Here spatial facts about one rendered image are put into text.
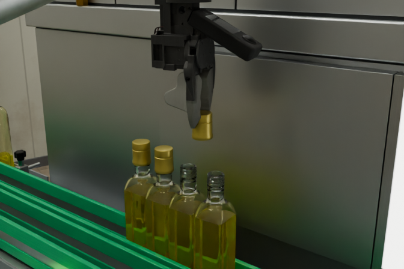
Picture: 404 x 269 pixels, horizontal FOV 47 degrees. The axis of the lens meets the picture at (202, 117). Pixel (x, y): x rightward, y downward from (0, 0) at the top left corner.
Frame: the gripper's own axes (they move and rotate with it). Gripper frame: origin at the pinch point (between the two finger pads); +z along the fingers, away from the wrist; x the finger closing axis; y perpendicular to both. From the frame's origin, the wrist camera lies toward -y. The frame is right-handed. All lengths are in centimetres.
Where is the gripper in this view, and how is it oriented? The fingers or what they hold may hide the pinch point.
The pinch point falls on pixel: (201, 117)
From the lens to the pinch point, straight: 77.8
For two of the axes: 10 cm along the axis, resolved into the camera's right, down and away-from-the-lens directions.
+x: -3.8, 2.7, -8.9
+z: 0.1, 9.6, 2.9
